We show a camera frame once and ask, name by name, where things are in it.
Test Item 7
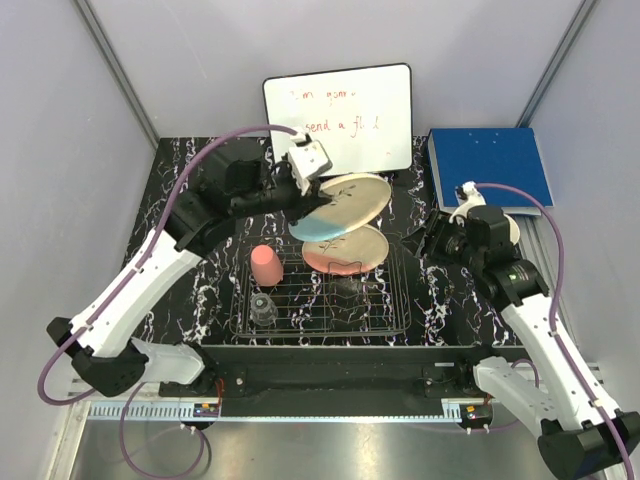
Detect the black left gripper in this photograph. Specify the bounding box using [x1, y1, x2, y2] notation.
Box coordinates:
[232, 162, 333, 225]

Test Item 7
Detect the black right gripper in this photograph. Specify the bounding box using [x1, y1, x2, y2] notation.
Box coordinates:
[398, 208, 484, 272]

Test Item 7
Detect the pink plastic cup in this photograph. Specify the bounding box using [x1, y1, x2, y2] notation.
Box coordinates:
[250, 245, 284, 287]

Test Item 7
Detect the blue and cream plate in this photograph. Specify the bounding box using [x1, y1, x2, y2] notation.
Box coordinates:
[289, 173, 392, 242]

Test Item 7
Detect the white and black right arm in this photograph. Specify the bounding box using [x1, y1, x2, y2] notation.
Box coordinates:
[411, 205, 639, 479]

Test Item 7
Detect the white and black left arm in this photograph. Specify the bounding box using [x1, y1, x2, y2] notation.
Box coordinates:
[47, 135, 332, 397]

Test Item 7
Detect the blue binder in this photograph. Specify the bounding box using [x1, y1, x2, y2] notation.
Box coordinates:
[427, 128, 554, 213]

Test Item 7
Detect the pink and cream plate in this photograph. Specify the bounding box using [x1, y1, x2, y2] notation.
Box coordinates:
[302, 225, 389, 276]

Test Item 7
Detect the clear drinking glass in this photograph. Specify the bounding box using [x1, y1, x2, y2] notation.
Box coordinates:
[249, 292, 278, 327]

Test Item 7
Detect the small whiteboard with red writing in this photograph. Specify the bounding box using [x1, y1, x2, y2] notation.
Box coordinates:
[262, 63, 413, 176]

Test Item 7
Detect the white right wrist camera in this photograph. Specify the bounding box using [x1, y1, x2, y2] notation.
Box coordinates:
[449, 181, 486, 224]

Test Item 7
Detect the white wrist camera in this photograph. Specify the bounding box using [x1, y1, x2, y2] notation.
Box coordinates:
[285, 131, 333, 196]
[449, 181, 486, 224]

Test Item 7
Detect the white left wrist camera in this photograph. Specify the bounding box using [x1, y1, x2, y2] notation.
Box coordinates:
[285, 131, 333, 196]

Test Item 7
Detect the metal wire dish rack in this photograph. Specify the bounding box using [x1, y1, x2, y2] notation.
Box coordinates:
[229, 236, 411, 340]

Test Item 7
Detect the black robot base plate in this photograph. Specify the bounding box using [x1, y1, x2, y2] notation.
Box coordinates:
[158, 344, 516, 419]

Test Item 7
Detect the white cable duct strip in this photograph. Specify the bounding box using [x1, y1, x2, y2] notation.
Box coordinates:
[88, 401, 220, 422]

